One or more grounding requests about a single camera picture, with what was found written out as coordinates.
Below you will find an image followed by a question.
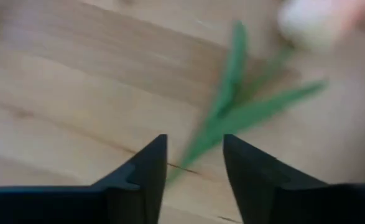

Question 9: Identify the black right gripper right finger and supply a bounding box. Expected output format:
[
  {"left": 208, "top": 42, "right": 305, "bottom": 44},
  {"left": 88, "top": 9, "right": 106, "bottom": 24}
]
[{"left": 223, "top": 134, "right": 365, "bottom": 224}]

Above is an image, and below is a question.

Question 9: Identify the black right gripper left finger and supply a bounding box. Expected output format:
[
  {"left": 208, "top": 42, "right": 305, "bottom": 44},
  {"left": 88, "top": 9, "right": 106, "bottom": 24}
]
[{"left": 0, "top": 134, "right": 169, "bottom": 224}]

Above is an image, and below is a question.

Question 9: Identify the cream artificial tulip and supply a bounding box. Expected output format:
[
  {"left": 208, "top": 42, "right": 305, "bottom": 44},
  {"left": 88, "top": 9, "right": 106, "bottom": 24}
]
[{"left": 165, "top": 0, "right": 365, "bottom": 186}]

